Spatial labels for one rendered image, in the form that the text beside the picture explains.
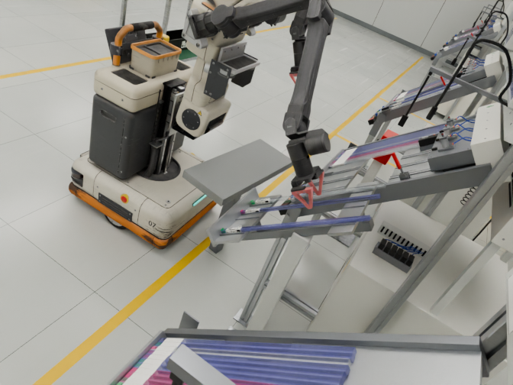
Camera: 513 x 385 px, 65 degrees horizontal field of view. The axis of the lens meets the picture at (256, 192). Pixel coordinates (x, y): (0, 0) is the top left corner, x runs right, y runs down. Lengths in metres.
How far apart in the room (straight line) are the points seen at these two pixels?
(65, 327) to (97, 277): 0.29
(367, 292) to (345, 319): 0.19
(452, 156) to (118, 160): 1.50
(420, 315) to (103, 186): 1.60
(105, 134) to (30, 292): 0.79
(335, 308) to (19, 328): 1.30
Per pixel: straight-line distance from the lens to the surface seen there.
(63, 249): 2.23
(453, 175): 1.40
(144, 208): 2.10
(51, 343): 1.92
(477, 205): 1.40
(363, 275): 1.66
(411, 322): 1.74
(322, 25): 1.36
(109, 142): 2.12
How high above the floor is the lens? 1.63
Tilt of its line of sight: 35 degrees down
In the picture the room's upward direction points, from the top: 21 degrees clockwise
